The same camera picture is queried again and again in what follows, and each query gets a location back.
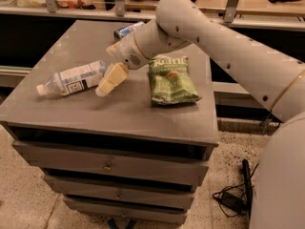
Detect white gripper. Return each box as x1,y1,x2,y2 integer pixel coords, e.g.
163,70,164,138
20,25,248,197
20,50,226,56
95,33,149,97

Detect blue plastic water bottle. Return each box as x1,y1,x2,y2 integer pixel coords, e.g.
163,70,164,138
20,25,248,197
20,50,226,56
36,60,106,96

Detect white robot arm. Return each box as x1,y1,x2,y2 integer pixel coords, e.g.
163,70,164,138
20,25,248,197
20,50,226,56
96,0,305,229

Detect redbull can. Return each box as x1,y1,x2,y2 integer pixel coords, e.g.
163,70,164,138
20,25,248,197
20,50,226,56
113,21,145,41

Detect green kettle chips bag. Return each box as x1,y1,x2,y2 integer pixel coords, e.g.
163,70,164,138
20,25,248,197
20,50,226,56
149,56,201,105

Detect grey drawer cabinet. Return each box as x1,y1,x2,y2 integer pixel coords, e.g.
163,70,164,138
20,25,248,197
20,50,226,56
1,20,218,214

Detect top grey drawer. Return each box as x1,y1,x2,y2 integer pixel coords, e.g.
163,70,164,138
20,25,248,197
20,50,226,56
12,140,208,186

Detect grey drawer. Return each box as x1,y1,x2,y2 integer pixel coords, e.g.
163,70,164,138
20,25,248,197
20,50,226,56
64,197,187,224
43,175,194,211
12,140,208,186

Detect middle grey drawer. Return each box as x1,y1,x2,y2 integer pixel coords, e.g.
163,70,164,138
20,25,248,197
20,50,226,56
43,175,194,211

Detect bottom grey drawer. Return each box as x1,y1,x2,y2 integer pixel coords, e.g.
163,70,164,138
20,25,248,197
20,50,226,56
64,197,187,224

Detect black metal stand leg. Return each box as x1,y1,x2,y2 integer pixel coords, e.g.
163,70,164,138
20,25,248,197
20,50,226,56
242,159,253,217

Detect black power adapter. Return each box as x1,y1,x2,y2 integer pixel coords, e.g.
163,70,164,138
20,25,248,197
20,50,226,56
220,192,247,213

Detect black cable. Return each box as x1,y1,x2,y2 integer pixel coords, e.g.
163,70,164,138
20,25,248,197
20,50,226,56
212,162,260,218

